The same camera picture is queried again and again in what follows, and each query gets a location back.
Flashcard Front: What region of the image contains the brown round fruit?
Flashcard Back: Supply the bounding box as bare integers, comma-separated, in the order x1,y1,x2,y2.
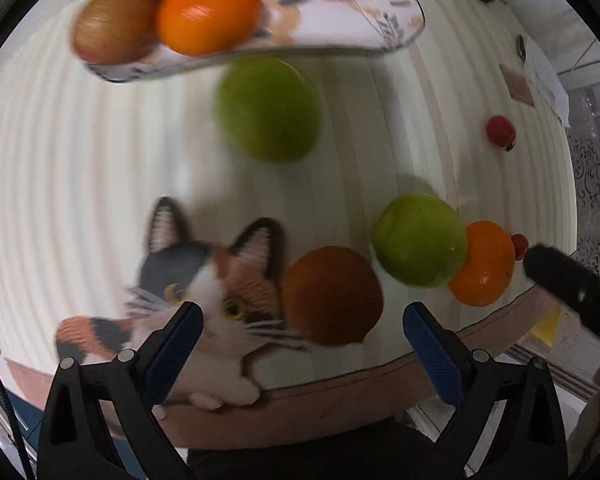
281,246,384,347

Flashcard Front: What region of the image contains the yellow paper scrap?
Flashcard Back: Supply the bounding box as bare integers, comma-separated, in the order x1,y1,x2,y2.
529,305,563,348

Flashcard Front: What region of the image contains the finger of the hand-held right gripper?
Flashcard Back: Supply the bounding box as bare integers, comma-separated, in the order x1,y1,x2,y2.
523,243,600,362

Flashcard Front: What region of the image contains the green citrus fruit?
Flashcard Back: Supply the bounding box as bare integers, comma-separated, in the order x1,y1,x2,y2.
372,192,469,289
216,57,323,164

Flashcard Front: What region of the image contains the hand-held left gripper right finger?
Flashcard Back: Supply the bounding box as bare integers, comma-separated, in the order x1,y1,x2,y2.
402,302,569,480

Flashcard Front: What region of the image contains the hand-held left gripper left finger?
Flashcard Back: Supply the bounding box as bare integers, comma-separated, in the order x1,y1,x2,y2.
37,301,204,480

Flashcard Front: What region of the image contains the white crumpled paper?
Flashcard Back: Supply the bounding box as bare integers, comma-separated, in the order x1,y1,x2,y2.
522,37,572,128

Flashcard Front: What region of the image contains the floral print plate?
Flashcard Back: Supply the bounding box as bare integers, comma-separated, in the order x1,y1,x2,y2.
82,0,427,84

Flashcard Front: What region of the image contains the red-brown apple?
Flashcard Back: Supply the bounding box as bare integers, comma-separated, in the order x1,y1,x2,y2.
72,0,161,66

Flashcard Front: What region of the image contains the cat print striped mat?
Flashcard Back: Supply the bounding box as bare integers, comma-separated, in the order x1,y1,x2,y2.
0,0,580,450

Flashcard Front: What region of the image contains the brown card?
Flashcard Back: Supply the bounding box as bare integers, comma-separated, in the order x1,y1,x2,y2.
498,63,536,107

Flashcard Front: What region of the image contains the black cable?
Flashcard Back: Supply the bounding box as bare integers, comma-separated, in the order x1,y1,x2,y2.
0,345,36,480

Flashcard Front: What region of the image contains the orange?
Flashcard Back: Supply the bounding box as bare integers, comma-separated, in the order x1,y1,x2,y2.
447,220,516,308
156,0,263,57

